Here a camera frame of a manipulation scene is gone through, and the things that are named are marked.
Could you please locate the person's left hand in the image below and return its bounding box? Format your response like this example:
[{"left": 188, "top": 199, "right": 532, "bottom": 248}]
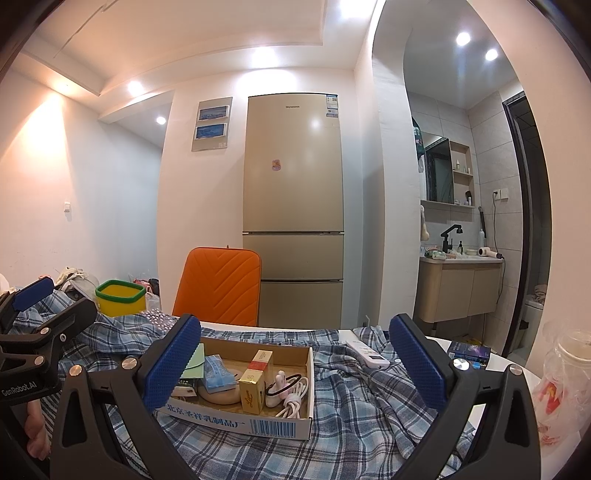
[{"left": 25, "top": 401, "right": 52, "bottom": 459}]

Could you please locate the grey wall electrical panel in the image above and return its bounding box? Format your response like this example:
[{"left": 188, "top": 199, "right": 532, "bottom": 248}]
[{"left": 191, "top": 96, "right": 233, "bottom": 152}]

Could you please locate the blue tissue packet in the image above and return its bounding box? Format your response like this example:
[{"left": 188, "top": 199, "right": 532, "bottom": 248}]
[{"left": 203, "top": 354, "right": 240, "bottom": 393}]

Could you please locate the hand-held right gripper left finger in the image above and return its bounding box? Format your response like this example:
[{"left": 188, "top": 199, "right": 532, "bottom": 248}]
[{"left": 50, "top": 314, "right": 202, "bottom": 480}]

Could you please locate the gold box with red band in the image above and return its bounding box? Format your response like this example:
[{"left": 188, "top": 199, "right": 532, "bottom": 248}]
[{"left": 239, "top": 349, "right": 274, "bottom": 415}]

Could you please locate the dark door frame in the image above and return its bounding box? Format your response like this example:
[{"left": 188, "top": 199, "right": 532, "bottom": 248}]
[{"left": 502, "top": 92, "right": 552, "bottom": 356}]

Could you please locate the cardboard box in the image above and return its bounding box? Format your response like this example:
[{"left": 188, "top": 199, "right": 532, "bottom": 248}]
[{"left": 154, "top": 336, "right": 315, "bottom": 440}]

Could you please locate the clear red printed plastic bag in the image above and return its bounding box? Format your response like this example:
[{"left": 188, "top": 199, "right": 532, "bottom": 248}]
[{"left": 530, "top": 318, "right": 591, "bottom": 449}]

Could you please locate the beige bathroom vanity cabinet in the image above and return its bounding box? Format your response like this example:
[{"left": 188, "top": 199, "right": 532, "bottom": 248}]
[{"left": 413, "top": 256, "right": 504, "bottom": 324}]

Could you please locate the dark blue box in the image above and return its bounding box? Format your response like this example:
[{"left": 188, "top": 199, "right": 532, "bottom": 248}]
[{"left": 447, "top": 340, "right": 491, "bottom": 370}]

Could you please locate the beige refrigerator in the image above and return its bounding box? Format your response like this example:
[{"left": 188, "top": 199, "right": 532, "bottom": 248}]
[{"left": 242, "top": 92, "right": 345, "bottom": 329}]

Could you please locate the orange quilted chair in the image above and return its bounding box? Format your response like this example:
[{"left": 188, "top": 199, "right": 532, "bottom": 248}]
[{"left": 172, "top": 247, "right": 262, "bottom": 328}]

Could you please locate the sequined patterned cloth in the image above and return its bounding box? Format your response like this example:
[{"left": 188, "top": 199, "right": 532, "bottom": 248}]
[{"left": 139, "top": 308, "right": 178, "bottom": 329}]

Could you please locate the white remote control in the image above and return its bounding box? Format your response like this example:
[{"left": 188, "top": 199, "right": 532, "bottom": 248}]
[{"left": 346, "top": 340, "right": 391, "bottom": 369}]

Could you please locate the yellow container with green rim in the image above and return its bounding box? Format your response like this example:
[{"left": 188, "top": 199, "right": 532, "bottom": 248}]
[{"left": 95, "top": 279, "right": 147, "bottom": 318}]

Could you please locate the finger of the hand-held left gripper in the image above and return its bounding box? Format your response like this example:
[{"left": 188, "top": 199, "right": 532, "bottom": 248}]
[
  {"left": 0, "top": 298, "right": 99, "bottom": 370},
  {"left": 0, "top": 277, "right": 57, "bottom": 324}
]

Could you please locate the white charging cable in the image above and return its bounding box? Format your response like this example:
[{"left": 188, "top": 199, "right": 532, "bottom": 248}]
[{"left": 265, "top": 378, "right": 310, "bottom": 420}]

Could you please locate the white grey bag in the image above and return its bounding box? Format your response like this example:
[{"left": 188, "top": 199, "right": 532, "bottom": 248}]
[{"left": 55, "top": 267, "right": 100, "bottom": 301}]

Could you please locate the clear plastic cup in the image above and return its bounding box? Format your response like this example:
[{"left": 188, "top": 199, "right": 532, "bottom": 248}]
[{"left": 551, "top": 330, "right": 591, "bottom": 393}]

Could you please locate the green packet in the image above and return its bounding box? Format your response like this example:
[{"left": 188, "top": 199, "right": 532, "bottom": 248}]
[{"left": 182, "top": 344, "right": 206, "bottom": 381}]

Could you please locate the round tan slotted coaster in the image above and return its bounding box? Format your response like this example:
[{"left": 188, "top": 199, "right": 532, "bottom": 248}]
[{"left": 196, "top": 388, "right": 241, "bottom": 407}]

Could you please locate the black faucet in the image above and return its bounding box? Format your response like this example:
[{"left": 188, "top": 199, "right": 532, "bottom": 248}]
[{"left": 440, "top": 224, "right": 464, "bottom": 254}]

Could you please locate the bathroom mirror cabinet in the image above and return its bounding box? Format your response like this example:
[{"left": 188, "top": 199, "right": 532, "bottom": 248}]
[{"left": 422, "top": 130, "right": 476, "bottom": 208}]

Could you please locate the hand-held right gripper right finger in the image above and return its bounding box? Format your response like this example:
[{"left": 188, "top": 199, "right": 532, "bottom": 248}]
[{"left": 389, "top": 314, "right": 542, "bottom": 480}]

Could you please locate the white printed packet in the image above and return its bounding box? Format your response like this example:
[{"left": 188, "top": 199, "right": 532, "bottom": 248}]
[{"left": 171, "top": 378, "right": 201, "bottom": 400}]

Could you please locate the blue plaid shirt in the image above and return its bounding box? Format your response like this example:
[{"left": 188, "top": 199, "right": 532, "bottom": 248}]
[{"left": 11, "top": 293, "right": 478, "bottom": 480}]

